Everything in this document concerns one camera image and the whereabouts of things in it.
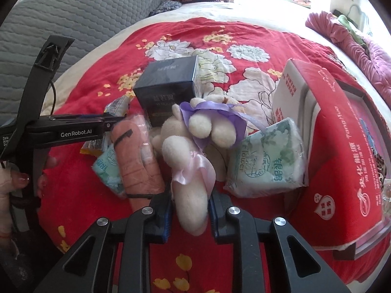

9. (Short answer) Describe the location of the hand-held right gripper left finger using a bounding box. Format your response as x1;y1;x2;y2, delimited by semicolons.
33;194;173;293

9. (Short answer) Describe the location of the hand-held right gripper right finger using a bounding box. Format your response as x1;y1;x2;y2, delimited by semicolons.
208;191;352;293

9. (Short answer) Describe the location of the yellow snack packet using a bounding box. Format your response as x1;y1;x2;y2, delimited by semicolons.
81;94;130;156

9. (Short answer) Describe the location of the teddy bear with pink dress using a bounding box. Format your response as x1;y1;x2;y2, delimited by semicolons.
151;104;217;235

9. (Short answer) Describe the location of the small green tissue pack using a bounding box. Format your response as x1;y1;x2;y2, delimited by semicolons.
92;145;127;200

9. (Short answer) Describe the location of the large green tissue pack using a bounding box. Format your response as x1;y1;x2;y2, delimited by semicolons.
224;119;309;197

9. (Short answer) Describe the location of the teddy bear with purple dress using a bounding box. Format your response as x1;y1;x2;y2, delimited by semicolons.
179;92;248;148

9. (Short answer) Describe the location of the person's left hand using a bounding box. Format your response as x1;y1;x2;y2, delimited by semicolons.
0;156;58;237

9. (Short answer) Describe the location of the dark cardboard box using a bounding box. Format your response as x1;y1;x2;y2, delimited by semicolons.
133;55;200;127

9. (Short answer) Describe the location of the grey quilted headboard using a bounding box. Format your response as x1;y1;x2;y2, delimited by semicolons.
0;0;167;77

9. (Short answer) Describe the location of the dark patterned pillow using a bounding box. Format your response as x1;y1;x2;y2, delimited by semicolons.
148;0;182;17

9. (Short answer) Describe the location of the red tissue box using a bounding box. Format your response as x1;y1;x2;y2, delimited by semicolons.
272;59;388;251

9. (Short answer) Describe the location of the red floral blanket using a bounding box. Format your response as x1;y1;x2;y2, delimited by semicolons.
37;17;391;293

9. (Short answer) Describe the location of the cream bed sheet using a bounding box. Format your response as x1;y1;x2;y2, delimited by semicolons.
40;0;367;116

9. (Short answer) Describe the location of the pink quilt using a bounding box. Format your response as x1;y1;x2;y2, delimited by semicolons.
305;11;391;104

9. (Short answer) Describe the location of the green cloth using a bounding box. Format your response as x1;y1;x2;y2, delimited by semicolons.
336;14;371;48

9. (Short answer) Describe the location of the black cable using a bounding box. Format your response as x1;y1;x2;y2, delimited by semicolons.
49;81;57;116

